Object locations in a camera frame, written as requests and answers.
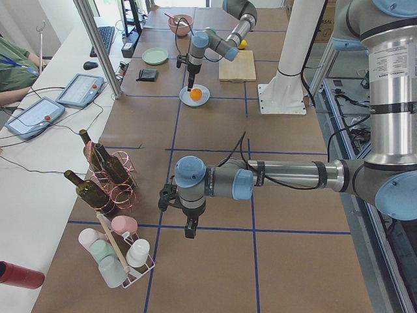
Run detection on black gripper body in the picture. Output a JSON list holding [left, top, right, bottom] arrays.
[[188, 63, 201, 78], [182, 207, 205, 227]]

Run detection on orange mandarin fruit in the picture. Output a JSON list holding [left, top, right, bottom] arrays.
[[190, 88, 203, 101]]

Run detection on light blue plate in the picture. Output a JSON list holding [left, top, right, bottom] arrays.
[[179, 84, 210, 107]]

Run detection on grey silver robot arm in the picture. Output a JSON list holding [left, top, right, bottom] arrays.
[[175, 1, 416, 238], [184, 1, 257, 91]]

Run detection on pale green plate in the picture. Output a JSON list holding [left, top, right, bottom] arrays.
[[141, 48, 169, 65]]

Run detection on pink bowl with ice cubes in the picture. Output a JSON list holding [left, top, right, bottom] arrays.
[[168, 14, 194, 37]]

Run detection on folded grey cloth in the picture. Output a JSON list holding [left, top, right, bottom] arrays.
[[136, 68, 158, 82]]

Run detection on shiny metal scoop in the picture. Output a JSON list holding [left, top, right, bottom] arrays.
[[164, 12, 192, 27]]

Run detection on bamboo cutting board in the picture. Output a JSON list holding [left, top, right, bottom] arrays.
[[219, 50, 257, 82]]

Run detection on upper yellow lemon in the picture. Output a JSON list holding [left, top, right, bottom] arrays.
[[238, 40, 248, 50]]

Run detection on white plastic cup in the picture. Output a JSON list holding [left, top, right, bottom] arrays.
[[126, 239, 150, 267]]

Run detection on grey translucent plastic cup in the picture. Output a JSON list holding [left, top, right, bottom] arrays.
[[98, 256, 128, 288]]

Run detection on dark green wine bottle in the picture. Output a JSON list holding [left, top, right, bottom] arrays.
[[79, 129, 103, 177], [64, 170, 117, 217], [95, 143, 134, 186]]

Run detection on mint green plastic cup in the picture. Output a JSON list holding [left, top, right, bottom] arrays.
[[89, 239, 117, 263]]

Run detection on black keyboard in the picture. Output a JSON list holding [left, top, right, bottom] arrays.
[[98, 26, 115, 55]]

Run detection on pale pink plastic cup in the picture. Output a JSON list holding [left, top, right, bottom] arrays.
[[78, 228, 108, 252]]

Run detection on black computer mouse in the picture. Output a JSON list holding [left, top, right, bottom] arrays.
[[83, 61, 98, 70]]

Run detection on far blue teach pendant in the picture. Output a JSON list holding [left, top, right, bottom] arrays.
[[55, 73, 104, 108]]

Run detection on blue teach pendant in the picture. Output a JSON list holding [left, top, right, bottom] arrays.
[[5, 97, 65, 140], [55, 73, 104, 108]]

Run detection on near blue teach pendant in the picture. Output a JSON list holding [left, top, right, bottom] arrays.
[[5, 97, 65, 140]]

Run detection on seated person green shirt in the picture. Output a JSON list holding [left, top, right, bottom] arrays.
[[1, 37, 41, 106]]

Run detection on red cylindrical bottle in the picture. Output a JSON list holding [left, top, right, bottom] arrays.
[[1, 261, 45, 290]]

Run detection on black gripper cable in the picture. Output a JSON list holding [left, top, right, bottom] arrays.
[[167, 125, 371, 190], [174, 16, 225, 63]]

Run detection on white wire cup rack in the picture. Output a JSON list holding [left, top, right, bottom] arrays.
[[96, 214, 155, 289]]

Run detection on wooden rack handle rod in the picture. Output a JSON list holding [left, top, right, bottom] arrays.
[[96, 214, 130, 273]]

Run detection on copper wire bottle rack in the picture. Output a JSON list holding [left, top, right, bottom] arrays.
[[83, 140, 137, 213]]

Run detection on aluminium frame post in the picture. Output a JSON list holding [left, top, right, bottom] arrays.
[[73, 0, 122, 99]]

